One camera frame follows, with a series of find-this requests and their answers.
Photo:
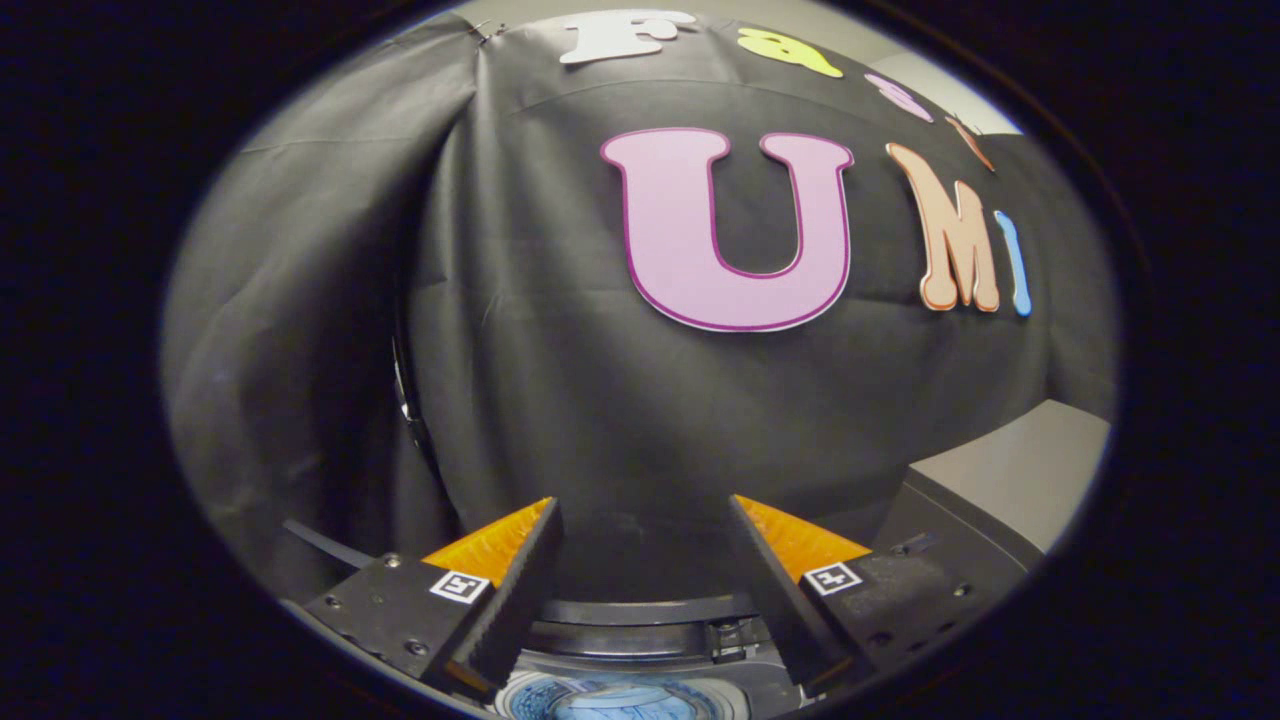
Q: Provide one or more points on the grey washing machine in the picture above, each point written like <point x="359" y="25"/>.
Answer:
<point x="745" y="685"/>

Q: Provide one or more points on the light blue shirt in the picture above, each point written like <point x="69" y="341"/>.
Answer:
<point x="620" y="702"/>

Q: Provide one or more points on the grey and cream cabinet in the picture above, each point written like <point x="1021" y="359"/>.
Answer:
<point x="1010" y="470"/>

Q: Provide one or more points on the black backdrop cloth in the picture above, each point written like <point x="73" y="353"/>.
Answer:
<point x="560" y="400"/>

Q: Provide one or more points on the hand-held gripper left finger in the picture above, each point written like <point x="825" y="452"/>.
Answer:
<point x="520" y="600"/>

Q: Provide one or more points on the dark glass washing machine lid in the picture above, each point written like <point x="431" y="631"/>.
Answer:
<point x="640" y="610"/>

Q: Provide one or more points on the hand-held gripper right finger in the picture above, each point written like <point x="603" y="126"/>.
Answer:
<point x="775" y="595"/>

